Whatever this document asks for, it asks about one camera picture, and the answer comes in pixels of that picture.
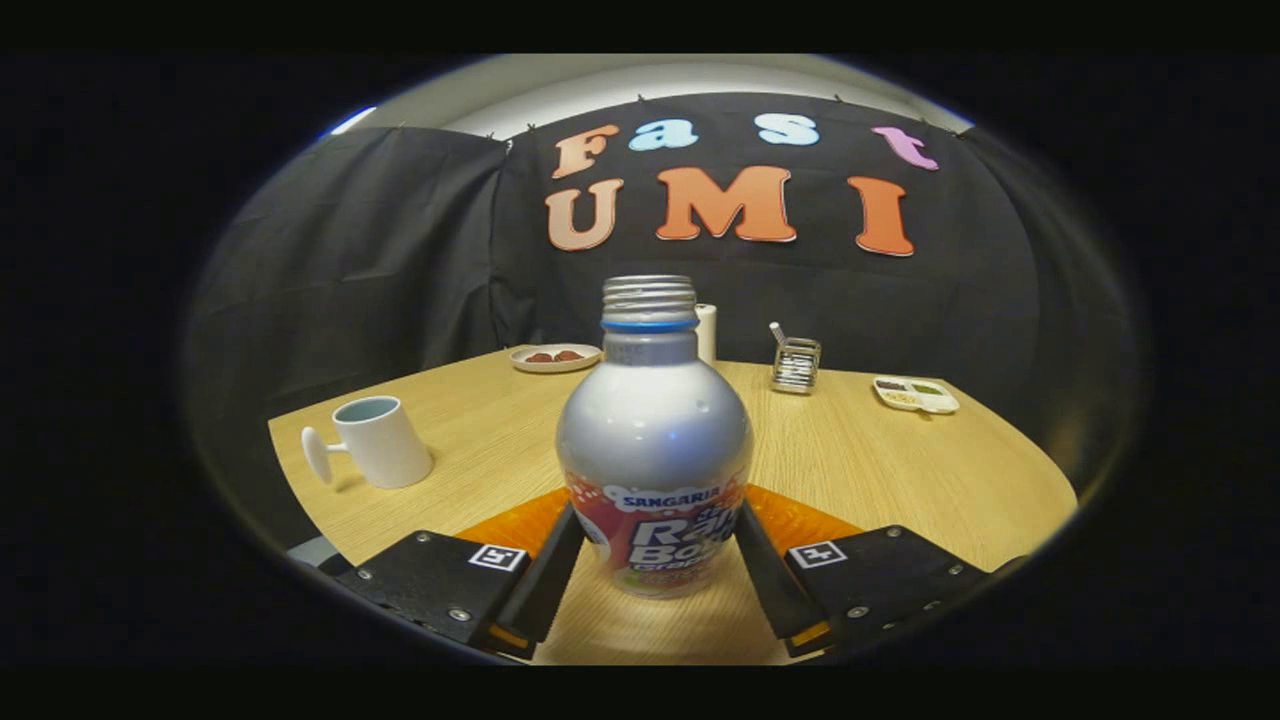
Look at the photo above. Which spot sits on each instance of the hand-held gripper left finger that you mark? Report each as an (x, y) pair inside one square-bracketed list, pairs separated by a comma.
[(545, 590)]

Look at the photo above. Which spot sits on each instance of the wooden table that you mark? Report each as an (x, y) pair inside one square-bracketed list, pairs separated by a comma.
[(500, 420)]

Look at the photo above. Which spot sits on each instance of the white round plate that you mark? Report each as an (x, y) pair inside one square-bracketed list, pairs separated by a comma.
[(520, 364)]

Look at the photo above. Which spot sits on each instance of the white cup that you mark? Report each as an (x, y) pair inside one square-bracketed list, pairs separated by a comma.
[(385, 445)]

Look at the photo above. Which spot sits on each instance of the white divided condiment dish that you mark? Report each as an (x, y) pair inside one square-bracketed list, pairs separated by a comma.
[(945, 404)]

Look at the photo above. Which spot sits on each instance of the white toaster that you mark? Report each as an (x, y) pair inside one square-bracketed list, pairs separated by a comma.
[(707, 335)]

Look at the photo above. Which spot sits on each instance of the ceiling light panel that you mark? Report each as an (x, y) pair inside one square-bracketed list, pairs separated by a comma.
[(352, 120)]

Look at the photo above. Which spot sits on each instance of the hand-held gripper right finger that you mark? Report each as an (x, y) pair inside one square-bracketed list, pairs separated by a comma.
[(775, 590)]

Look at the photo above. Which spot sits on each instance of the silver juice bottle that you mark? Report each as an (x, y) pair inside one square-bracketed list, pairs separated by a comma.
[(650, 430)]

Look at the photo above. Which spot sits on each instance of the black backdrop cloth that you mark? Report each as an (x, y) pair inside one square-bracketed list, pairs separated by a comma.
[(400, 250)]

